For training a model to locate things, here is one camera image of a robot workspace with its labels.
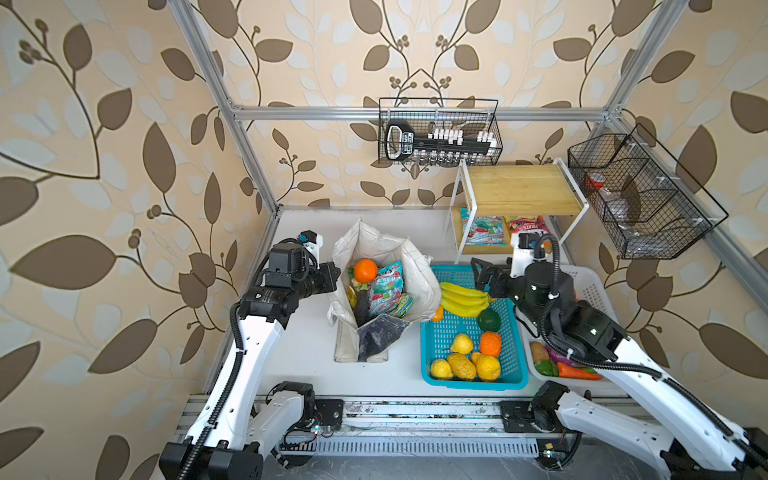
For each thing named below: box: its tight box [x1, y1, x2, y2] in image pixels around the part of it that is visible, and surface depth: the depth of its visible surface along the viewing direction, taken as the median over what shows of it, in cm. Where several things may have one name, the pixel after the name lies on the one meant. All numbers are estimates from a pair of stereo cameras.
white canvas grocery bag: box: [327, 219, 442, 362], surface depth 82 cm
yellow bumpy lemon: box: [447, 353, 477, 380], surface depth 80 cm
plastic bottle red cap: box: [586, 172, 631, 223], surface depth 82 cm
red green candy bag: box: [460, 208, 507, 247], surface depth 91 cm
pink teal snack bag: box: [368, 260, 404, 316], surface depth 87 cm
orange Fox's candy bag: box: [505, 216, 550, 234], surface depth 93 cm
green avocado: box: [478, 308, 501, 333], surface depth 86 cm
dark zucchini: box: [352, 289, 372, 327], surface depth 86 cm
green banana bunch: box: [440, 282, 496, 317], surface depth 91 cm
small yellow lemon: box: [431, 359, 453, 379], surface depth 79 cm
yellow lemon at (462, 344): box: [450, 333, 473, 354], surface depth 84 cm
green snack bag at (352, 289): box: [347, 268, 361, 308], surface depth 88 cm
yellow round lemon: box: [476, 354, 501, 382], surface depth 79 cm
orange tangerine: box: [480, 331, 502, 358], surface depth 82 cm
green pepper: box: [534, 359, 558, 377], surface depth 77 cm
